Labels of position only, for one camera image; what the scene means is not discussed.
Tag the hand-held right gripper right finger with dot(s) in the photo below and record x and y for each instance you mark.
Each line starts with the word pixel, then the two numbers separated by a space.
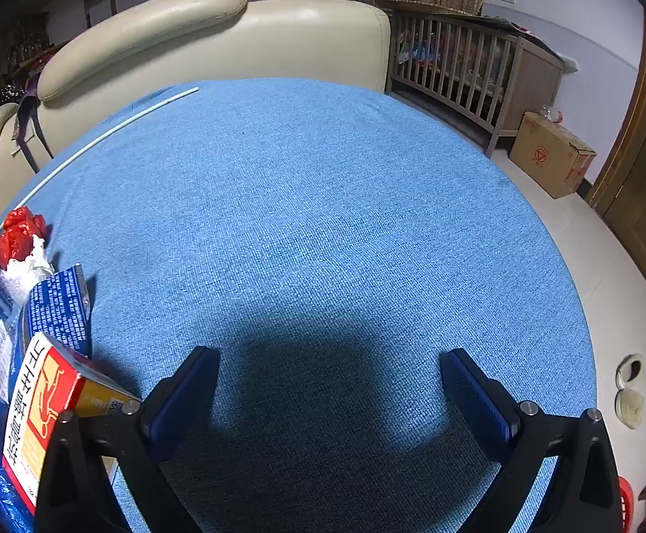
pixel 478 400

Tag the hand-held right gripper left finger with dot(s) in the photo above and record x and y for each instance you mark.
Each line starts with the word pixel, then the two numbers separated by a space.
pixel 181 394

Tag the red and yellow box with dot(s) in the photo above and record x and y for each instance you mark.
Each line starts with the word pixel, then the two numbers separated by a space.
pixel 40 400

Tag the blue carton with silver lining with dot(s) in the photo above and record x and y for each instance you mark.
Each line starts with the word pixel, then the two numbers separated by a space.
pixel 59 311

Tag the red plastic mesh basket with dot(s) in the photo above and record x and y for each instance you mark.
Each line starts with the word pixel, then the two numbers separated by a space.
pixel 626 502

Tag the red and white plastic bag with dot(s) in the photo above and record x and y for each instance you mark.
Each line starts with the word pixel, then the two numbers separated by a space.
pixel 28 272

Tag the blue woven cloth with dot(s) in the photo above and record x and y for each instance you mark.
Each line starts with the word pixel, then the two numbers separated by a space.
pixel 311 205

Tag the brown cardboard box red print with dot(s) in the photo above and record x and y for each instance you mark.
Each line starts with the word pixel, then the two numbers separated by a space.
pixel 545 150

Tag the clear plastic bottle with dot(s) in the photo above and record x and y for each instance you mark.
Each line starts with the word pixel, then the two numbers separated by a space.
pixel 550 114

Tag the thin white rod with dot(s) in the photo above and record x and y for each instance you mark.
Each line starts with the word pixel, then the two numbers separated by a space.
pixel 187 91

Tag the wooden crib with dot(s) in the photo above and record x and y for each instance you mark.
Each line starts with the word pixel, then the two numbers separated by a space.
pixel 533 72

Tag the cream leather sofa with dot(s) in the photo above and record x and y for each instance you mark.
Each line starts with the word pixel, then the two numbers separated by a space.
pixel 300 39

